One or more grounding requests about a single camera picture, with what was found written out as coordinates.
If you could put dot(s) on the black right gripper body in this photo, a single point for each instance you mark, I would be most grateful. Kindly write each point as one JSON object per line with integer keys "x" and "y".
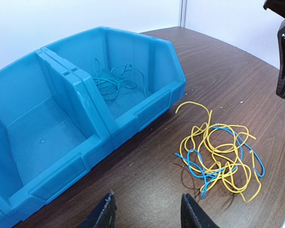
{"x": 277, "y": 6}

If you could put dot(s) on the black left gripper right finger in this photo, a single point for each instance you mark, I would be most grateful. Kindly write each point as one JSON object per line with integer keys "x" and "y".
{"x": 192, "y": 215}

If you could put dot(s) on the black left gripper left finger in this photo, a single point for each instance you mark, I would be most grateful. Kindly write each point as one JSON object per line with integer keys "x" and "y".
{"x": 103, "y": 215}

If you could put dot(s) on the blue plastic bin left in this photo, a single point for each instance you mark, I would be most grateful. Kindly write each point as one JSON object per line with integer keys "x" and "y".
{"x": 7, "y": 221}

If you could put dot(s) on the blue plastic bin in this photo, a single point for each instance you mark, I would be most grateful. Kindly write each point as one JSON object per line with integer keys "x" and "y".
{"x": 7, "y": 221}
{"x": 50, "y": 132}
{"x": 131, "y": 78}

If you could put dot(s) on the blue plastic bin middle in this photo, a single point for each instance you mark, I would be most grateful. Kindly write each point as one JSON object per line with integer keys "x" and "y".
{"x": 50, "y": 132}

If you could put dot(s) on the blue plastic bin right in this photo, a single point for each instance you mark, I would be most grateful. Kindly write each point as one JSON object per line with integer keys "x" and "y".
{"x": 131, "y": 78}

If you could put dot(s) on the right aluminium frame post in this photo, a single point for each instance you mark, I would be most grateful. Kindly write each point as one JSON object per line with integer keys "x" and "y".
{"x": 183, "y": 13}

